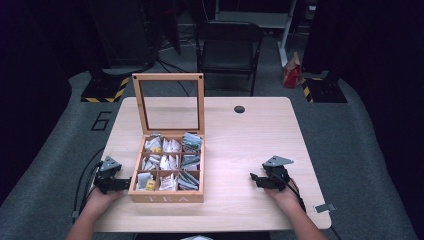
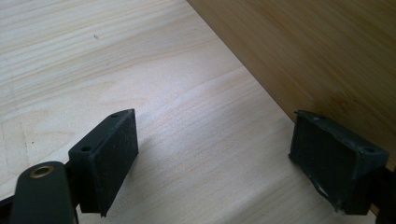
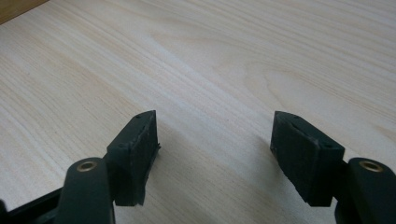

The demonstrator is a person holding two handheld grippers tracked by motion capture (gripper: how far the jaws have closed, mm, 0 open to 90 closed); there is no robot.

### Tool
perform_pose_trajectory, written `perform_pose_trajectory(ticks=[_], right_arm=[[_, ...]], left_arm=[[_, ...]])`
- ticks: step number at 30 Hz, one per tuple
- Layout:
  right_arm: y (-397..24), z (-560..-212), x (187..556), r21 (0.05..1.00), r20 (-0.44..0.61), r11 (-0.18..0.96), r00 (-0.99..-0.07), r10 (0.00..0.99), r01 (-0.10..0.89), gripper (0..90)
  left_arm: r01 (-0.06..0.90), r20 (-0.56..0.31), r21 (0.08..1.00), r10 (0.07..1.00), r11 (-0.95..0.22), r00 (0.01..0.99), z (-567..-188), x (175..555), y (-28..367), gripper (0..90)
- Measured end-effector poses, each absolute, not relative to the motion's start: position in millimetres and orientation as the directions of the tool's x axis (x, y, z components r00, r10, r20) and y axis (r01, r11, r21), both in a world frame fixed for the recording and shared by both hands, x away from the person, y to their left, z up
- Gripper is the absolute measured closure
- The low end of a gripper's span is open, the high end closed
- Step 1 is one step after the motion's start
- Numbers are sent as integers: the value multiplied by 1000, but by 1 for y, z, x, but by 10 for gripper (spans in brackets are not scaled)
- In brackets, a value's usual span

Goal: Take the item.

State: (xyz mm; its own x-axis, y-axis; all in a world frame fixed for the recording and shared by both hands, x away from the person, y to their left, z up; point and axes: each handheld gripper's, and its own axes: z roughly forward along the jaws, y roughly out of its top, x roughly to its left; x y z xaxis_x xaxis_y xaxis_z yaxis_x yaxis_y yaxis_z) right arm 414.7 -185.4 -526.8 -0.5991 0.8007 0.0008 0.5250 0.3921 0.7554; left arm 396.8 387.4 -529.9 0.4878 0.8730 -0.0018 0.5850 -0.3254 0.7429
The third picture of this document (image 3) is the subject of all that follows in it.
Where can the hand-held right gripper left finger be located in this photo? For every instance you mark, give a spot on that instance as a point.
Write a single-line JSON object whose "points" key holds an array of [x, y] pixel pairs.
{"points": [[132, 161]]}

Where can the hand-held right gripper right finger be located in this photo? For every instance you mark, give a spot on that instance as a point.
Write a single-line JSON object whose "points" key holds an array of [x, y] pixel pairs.
{"points": [[306, 158]]}

